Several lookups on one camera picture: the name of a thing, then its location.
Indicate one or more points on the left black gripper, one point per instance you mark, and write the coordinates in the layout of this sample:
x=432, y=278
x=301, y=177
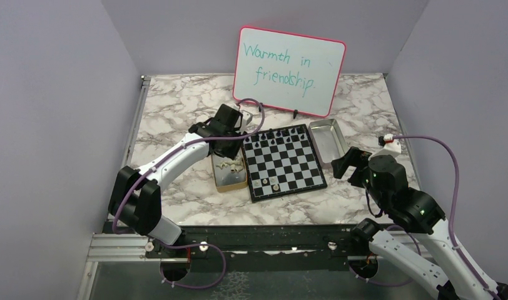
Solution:
x=233, y=152

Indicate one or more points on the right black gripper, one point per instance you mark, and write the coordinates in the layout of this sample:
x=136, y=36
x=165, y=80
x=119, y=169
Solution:
x=354, y=156

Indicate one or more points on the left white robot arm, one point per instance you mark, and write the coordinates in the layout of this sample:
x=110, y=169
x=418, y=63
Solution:
x=136, y=197

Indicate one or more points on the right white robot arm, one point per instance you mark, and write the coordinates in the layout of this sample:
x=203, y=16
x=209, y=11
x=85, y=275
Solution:
x=454, y=274

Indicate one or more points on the gold tin with white pieces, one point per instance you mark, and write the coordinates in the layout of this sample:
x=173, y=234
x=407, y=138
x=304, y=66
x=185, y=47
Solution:
x=229, y=174

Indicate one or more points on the empty silver metal tin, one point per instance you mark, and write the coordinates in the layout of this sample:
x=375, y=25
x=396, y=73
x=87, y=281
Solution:
x=328, y=141

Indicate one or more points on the black and white chessboard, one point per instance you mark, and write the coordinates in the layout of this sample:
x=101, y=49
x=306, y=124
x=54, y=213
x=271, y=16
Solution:
x=285, y=153

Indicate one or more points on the white board with pink frame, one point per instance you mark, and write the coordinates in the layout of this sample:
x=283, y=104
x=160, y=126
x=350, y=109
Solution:
x=288, y=71

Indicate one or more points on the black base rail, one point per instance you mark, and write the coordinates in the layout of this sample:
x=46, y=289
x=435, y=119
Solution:
x=212, y=249

